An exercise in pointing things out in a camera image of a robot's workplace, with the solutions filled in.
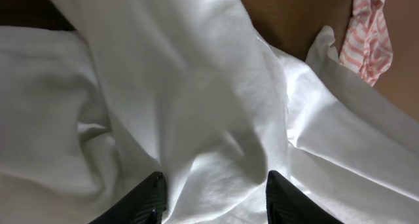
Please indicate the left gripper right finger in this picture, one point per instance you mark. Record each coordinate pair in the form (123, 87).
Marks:
(286, 204)

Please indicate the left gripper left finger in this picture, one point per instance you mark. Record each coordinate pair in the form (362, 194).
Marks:
(144, 204)

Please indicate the white t-shirt green logo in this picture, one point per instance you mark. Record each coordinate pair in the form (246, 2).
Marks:
(190, 88)

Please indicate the pink white striped shirt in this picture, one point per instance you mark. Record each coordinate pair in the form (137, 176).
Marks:
(367, 48)

